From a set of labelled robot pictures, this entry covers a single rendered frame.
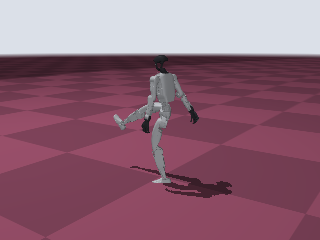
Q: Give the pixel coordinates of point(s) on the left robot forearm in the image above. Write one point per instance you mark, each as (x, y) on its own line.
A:
(150, 107)

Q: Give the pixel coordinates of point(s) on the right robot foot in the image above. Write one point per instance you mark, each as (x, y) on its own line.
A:
(118, 121)

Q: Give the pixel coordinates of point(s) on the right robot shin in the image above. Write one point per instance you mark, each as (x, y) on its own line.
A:
(131, 118)

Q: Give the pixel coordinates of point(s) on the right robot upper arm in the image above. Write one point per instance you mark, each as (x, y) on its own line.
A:
(178, 88)

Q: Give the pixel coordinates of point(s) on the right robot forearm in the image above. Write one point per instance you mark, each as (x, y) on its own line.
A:
(186, 103)

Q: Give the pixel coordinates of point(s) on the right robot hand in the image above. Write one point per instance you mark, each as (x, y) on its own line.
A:
(194, 115)

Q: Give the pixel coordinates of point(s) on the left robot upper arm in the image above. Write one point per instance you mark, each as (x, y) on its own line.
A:
(154, 80)

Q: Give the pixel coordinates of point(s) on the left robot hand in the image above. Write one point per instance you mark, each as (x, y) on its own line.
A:
(146, 125)

